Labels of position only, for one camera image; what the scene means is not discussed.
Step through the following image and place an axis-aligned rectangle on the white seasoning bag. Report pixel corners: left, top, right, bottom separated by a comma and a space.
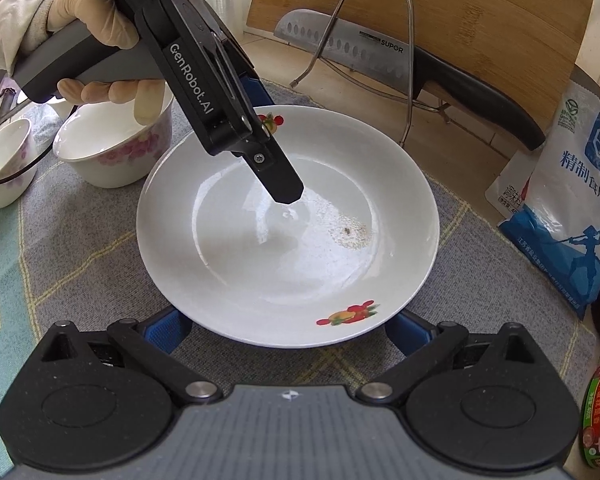
484, 146, 538, 223

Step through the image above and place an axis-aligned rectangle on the person's left forearm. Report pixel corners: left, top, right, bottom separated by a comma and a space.
0, 0, 83, 78

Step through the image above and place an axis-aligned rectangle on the white ceramic bowl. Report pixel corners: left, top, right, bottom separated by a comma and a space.
52, 85, 175, 190
0, 119, 37, 209

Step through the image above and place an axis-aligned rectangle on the black-handled chef knife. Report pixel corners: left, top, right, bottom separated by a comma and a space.
272, 8, 547, 152

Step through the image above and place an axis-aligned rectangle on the white fruit-print plate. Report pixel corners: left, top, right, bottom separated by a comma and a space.
136, 105, 441, 350

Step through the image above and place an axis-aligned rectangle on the blue and white salt bag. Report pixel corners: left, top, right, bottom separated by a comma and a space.
497, 77, 600, 321

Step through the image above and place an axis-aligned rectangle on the grey checked dish mat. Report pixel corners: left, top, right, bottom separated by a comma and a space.
0, 80, 598, 480

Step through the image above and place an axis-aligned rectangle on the bamboo cutting board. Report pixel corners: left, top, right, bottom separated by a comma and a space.
245, 0, 598, 131

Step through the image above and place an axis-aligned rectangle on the black cable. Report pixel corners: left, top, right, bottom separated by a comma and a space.
0, 147, 48, 191

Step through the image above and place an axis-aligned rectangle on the person's left hand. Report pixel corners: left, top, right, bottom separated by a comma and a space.
45, 0, 167, 127

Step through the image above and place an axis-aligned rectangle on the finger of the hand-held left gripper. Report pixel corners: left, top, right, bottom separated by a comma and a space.
239, 72, 277, 111
232, 132, 305, 206

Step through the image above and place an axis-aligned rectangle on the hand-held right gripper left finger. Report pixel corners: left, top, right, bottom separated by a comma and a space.
40, 305, 224, 407

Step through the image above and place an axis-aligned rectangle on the metal wire rack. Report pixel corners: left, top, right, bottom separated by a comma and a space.
289, 0, 451, 148

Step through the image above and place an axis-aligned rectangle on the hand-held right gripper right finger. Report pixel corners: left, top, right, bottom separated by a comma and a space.
357, 310, 538, 406

